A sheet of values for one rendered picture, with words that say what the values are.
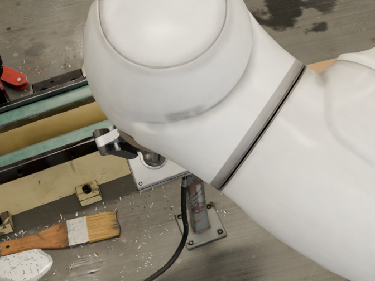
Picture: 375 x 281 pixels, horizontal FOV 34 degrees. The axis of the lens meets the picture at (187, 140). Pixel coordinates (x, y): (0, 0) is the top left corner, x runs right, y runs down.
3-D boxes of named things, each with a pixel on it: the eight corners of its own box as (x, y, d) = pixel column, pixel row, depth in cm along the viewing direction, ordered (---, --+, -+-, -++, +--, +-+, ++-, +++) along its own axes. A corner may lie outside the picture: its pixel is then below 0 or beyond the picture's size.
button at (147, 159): (147, 170, 82) (147, 169, 80) (139, 149, 83) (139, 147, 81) (168, 163, 83) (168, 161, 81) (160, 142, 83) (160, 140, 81)
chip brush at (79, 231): (1, 263, 104) (0, 261, 104) (1, 237, 107) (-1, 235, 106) (121, 236, 105) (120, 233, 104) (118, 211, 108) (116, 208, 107)
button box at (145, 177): (137, 193, 86) (137, 189, 80) (120, 145, 87) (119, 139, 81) (252, 153, 88) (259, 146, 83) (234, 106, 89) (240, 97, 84)
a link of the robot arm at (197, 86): (63, 102, 47) (206, 201, 47) (24, 29, 32) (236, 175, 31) (145, -6, 49) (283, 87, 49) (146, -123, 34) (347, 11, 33)
